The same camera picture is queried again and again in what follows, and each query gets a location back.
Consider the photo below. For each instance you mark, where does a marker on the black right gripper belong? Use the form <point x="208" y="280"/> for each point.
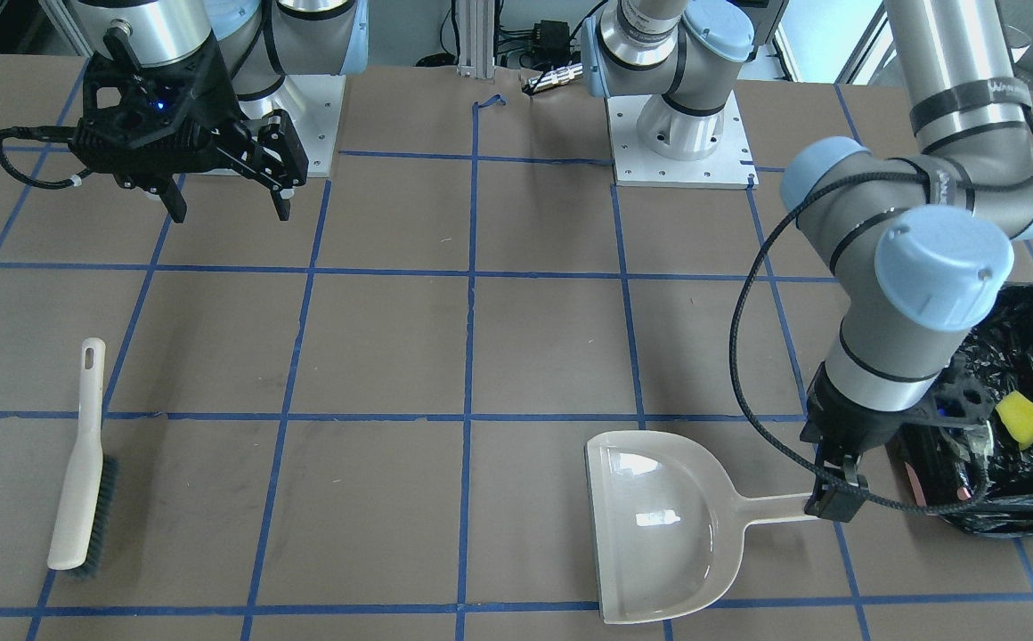
<point x="210" y="104"/>

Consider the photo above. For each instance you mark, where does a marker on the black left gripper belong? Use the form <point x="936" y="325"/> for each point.
<point x="853" y="425"/>

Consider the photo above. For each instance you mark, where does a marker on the beige plastic dustpan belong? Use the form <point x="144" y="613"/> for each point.
<point x="669" y="526"/>

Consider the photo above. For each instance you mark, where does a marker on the beige hand brush black bristles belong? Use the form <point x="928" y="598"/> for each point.
<point x="78" y="537"/>

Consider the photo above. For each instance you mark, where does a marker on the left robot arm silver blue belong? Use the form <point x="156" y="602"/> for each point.
<point x="921" y="245"/>

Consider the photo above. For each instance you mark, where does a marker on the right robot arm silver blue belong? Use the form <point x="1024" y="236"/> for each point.
<point x="261" y="42"/>

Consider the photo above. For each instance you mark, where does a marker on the black lined trash bin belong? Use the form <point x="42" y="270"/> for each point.
<point x="997" y="356"/>

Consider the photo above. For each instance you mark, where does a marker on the yellow sponge piece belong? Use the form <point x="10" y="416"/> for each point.
<point x="1015" y="411"/>

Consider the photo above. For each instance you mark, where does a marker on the black box behind table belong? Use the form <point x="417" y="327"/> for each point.
<point x="551" y="38"/>

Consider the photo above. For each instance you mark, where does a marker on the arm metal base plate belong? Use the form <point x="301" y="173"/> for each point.
<point x="656" y="146"/>
<point x="314" y="104"/>

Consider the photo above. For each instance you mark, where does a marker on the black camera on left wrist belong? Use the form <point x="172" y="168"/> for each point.
<point x="957" y="399"/>

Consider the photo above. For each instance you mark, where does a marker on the aluminium frame post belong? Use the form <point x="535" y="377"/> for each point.
<point x="476" y="35"/>

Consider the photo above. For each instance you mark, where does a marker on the metal cable connector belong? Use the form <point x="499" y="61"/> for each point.
<point x="551" y="79"/>

